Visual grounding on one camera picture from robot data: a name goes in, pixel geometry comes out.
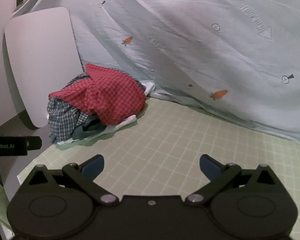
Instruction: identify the grey plaid clothes pile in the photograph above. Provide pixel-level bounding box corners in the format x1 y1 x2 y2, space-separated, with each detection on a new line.
46 72 95 144

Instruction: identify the white garment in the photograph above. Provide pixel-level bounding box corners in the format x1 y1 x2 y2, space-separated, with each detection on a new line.
100 80 157 137

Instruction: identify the red checked garment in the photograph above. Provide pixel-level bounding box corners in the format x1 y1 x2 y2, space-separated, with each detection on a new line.
48 63 147 126

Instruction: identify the dark teal garment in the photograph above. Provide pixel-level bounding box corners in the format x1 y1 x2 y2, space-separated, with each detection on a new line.
72 114 109 140

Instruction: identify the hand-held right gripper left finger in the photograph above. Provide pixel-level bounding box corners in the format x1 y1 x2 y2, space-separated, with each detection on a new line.
27 154 120 205

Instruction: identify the white rounded board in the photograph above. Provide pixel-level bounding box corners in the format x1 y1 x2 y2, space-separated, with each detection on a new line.
4 6 82 130

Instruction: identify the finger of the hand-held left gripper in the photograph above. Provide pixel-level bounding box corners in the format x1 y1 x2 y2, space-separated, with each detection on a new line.
27 136 42 151

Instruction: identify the light blue carrot-print blanket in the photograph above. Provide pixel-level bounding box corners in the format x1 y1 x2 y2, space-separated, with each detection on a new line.
14 0 300 148

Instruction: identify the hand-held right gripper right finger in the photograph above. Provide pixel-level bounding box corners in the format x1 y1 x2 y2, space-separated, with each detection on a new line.
185 154 277 205

